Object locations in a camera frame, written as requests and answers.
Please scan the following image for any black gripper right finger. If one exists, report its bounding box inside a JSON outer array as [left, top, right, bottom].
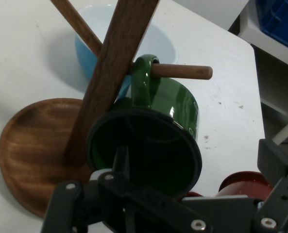
[[252, 138, 288, 233]]

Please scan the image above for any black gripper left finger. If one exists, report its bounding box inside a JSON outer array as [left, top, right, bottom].
[[40, 145, 212, 233]]

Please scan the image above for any green enamel mug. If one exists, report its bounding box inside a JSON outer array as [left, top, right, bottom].
[[86, 53, 203, 202]]

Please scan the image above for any red enamel mug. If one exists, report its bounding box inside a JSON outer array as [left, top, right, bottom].
[[181, 171, 273, 202]]

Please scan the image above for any brown wooden mug tree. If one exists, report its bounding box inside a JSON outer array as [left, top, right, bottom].
[[0, 0, 213, 219]]

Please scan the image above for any light blue bowl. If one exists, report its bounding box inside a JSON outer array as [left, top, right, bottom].
[[74, 4, 179, 102]]

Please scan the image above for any blue plastic crate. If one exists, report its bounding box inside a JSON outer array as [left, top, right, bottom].
[[256, 0, 288, 54]]

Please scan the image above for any white shelf frame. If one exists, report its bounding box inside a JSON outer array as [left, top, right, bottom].
[[238, 0, 288, 73]]

